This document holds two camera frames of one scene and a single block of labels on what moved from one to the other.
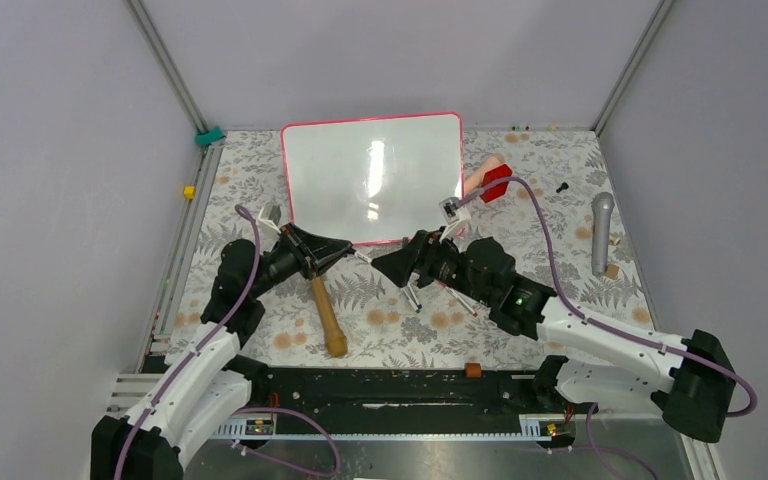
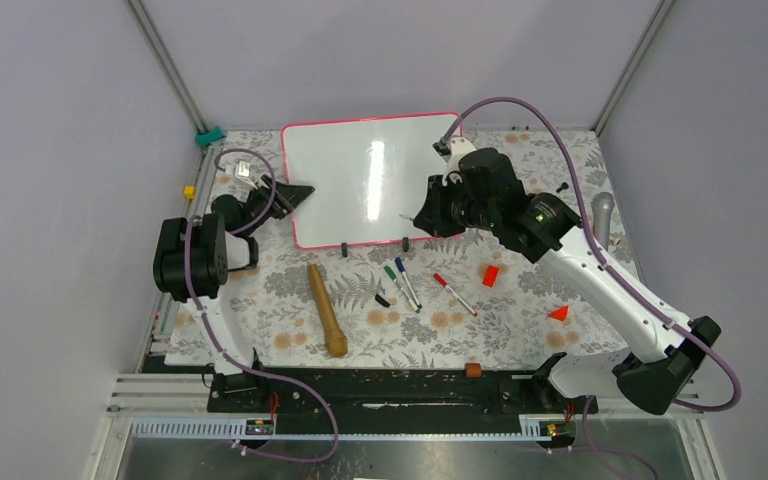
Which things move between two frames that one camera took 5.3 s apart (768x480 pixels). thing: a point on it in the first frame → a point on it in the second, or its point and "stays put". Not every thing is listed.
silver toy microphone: x=602 y=204 stays put
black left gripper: x=313 y=252 → x=287 y=197
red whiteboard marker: x=459 y=298 stays put
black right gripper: x=423 y=250 → x=432 y=218
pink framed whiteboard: x=372 y=180 stays put
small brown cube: x=473 y=370 stays put
